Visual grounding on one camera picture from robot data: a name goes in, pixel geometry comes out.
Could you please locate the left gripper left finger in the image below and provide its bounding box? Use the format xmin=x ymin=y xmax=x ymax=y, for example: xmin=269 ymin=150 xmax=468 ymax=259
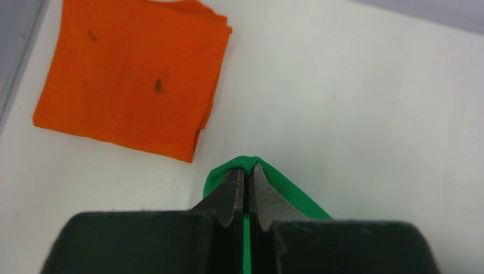
xmin=42 ymin=168 xmax=245 ymax=273

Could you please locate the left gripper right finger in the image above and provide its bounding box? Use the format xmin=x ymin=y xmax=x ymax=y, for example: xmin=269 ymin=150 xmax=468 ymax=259
xmin=248 ymin=164 xmax=439 ymax=273

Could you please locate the green t shirt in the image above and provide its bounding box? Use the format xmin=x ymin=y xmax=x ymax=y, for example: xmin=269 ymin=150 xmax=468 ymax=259
xmin=203 ymin=155 xmax=333 ymax=274

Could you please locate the folded orange t shirt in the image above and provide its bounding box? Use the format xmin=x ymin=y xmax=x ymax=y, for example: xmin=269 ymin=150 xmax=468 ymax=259
xmin=33 ymin=1 xmax=232 ymax=163

